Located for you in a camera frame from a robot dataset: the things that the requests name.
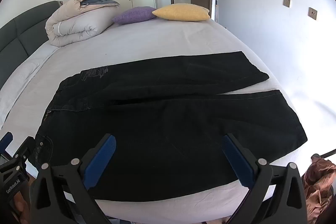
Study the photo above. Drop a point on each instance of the purple pillow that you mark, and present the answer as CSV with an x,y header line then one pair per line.
x,y
134,15

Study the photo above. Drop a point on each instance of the person's left hand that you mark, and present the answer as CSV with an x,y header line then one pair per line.
x,y
21,205

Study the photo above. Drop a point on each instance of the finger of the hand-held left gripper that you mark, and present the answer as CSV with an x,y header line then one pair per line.
x,y
25,148
8,138

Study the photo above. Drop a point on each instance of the black pants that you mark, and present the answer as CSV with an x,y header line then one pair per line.
x,y
157,113

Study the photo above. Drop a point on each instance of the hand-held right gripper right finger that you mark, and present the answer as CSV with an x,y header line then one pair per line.
x,y
236,158

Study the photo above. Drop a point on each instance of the grey padded headboard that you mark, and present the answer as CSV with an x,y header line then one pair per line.
x,y
23,29

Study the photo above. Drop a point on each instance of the folded beige duvet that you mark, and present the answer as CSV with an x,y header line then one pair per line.
x,y
78,24

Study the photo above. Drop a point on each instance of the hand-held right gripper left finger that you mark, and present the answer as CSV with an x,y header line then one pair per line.
x,y
102,158

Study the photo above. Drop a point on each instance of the black bar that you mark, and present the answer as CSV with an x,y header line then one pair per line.
x,y
328,152

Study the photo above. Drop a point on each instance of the wall socket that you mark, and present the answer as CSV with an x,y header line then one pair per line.
x,y
312,13
287,2

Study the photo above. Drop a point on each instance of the brown crumpled bag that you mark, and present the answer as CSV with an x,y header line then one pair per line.
x,y
317,182

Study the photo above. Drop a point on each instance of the yellow pillow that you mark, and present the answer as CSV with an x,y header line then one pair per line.
x,y
181,12

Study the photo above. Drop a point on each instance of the bed with white sheet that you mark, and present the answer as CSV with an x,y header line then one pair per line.
x,y
157,40

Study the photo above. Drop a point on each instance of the white flat pillow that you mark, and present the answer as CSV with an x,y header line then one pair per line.
x,y
21,77

